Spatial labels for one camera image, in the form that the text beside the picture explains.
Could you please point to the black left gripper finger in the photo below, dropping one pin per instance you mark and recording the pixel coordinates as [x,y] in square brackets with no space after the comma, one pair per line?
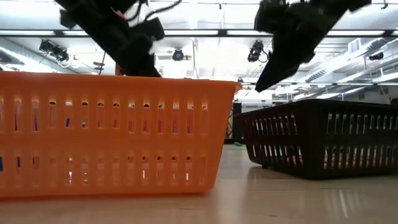
[141,63]

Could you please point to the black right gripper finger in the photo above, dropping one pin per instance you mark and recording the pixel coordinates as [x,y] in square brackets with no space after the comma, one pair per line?
[278,71]

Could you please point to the black plastic basket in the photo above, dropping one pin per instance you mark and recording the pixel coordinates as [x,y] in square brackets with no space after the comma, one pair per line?
[311,140]

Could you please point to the orange plastic basket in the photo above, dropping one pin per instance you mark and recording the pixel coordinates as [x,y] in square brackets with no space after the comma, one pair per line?
[93,143]

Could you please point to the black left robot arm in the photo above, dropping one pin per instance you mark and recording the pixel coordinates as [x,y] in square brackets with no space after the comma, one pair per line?
[90,18]

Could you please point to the round black ceiling spotlight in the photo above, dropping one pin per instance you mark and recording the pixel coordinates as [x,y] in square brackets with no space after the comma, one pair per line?
[178,55]

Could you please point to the black ceiling spotlight cluster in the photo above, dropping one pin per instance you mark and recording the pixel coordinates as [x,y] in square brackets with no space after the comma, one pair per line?
[54,51]

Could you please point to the dark ceiling fixture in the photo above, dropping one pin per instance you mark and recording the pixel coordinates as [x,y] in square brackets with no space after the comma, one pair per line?
[376,56]

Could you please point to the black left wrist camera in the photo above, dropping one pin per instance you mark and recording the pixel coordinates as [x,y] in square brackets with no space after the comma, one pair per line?
[150,28]

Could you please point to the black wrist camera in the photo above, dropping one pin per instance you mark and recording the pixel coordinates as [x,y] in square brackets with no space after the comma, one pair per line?
[267,15]
[150,28]

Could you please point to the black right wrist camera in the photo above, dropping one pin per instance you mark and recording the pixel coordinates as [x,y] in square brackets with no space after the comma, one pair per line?
[267,15]

